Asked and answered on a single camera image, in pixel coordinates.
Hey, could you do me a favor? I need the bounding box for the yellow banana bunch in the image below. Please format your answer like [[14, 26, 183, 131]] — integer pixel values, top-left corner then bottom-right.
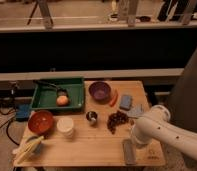
[[13, 136, 44, 164]]

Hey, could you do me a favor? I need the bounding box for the purple bowl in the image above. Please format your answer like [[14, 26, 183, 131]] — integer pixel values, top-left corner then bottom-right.
[[88, 81, 111, 101]]

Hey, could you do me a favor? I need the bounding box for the small metal cup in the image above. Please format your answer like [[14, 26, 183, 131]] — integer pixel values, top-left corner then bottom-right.
[[86, 111, 98, 126]]

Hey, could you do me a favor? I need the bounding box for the blue sponge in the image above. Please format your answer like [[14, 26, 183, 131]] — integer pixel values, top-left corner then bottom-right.
[[119, 95, 132, 110]]

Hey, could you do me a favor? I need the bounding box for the red-brown bowl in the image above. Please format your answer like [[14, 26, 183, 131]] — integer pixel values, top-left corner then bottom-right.
[[28, 110, 54, 135]]

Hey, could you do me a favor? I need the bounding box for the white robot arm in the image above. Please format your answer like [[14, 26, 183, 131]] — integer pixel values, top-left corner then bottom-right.
[[130, 105, 197, 160]]

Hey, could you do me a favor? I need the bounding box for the white plastic cup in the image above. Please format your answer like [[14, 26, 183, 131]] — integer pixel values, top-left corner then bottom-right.
[[57, 117, 74, 138]]

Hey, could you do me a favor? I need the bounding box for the green plastic tray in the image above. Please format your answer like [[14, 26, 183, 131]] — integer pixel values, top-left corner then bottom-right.
[[31, 77, 85, 113]]

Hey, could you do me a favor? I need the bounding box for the orange round fruit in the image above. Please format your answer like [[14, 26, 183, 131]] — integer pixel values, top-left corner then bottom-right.
[[56, 95, 69, 106]]

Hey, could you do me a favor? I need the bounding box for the wooden board table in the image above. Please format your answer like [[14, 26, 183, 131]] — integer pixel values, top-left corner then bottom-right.
[[13, 80, 167, 168]]

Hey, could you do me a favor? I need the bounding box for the dark grape bunch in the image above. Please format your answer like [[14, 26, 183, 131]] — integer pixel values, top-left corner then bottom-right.
[[107, 111, 129, 134]]

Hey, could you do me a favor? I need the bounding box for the orange carrot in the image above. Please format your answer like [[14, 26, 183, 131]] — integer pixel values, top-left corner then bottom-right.
[[109, 90, 118, 107]]

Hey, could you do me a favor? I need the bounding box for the black ladle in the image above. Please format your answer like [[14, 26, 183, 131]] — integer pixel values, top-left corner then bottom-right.
[[34, 80, 68, 96]]

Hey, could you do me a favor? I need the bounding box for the blue power box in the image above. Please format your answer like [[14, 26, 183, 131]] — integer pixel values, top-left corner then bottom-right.
[[15, 104, 30, 122]]

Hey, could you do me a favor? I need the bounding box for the grey board eraser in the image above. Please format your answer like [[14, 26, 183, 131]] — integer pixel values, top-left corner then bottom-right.
[[122, 139, 135, 165]]

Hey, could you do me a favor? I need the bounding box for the metal window rail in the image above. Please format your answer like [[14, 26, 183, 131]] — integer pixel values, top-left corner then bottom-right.
[[0, 68, 183, 81]]

